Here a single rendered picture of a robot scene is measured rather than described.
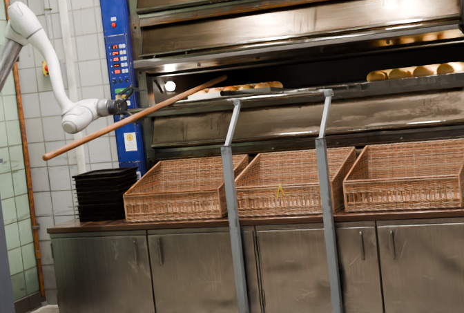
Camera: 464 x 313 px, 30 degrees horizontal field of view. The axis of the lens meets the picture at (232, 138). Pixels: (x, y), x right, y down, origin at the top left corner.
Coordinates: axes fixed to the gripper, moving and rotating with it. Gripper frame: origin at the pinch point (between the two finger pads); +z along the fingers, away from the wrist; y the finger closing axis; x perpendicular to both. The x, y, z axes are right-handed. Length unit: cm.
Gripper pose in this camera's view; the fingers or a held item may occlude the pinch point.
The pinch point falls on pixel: (146, 103)
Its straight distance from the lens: 434.4
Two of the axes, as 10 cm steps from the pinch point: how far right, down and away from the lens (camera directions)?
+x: -3.8, 1.0, -9.2
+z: 9.2, -0.7, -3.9
